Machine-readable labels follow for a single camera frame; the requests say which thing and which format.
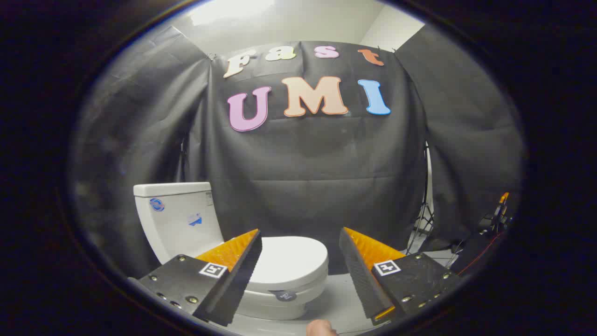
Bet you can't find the white toilet lid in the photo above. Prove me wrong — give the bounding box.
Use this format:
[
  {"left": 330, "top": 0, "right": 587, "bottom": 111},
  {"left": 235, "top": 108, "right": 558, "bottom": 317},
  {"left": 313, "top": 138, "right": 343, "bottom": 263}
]
[{"left": 250, "top": 236, "right": 329, "bottom": 287}]

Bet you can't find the light stand tripod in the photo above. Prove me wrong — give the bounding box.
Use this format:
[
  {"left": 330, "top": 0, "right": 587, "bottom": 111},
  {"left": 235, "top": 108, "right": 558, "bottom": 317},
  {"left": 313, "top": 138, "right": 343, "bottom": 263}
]
[{"left": 406, "top": 142, "right": 437, "bottom": 255}]

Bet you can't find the black backdrop cloth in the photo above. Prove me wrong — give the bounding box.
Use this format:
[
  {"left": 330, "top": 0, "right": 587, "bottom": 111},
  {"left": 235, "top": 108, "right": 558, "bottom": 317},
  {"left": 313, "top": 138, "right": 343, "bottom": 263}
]
[{"left": 70, "top": 23, "right": 525, "bottom": 280}]

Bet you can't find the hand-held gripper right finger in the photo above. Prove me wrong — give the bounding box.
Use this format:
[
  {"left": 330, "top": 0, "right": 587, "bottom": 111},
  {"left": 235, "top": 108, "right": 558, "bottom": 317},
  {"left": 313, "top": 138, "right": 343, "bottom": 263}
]
[{"left": 339, "top": 227, "right": 460, "bottom": 326}]

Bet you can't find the red cable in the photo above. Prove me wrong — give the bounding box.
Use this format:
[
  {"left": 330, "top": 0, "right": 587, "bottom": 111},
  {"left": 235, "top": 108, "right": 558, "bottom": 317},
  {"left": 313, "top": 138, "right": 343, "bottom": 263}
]
[{"left": 457, "top": 232, "right": 503, "bottom": 276}]

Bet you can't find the white ceramic toilet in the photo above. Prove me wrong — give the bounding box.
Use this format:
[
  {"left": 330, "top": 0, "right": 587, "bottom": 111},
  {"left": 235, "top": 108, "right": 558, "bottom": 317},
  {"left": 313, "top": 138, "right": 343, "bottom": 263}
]
[{"left": 133, "top": 182, "right": 329, "bottom": 321}]

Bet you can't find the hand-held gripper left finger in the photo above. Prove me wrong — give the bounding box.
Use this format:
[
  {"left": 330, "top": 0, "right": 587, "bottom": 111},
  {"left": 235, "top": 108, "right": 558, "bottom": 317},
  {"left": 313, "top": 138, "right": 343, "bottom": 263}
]
[{"left": 128, "top": 229, "right": 263, "bottom": 327}]

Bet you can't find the black and orange device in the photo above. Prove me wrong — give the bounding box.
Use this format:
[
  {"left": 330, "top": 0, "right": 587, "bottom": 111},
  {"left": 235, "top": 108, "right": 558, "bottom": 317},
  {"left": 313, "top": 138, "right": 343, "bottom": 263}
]
[{"left": 479, "top": 192, "right": 513, "bottom": 235}]

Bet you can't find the white toilet tank cover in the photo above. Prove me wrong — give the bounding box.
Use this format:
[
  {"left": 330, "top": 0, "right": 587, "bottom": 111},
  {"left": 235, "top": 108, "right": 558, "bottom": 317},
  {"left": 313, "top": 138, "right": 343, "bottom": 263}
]
[{"left": 133, "top": 182, "right": 211, "bottom": 197}]

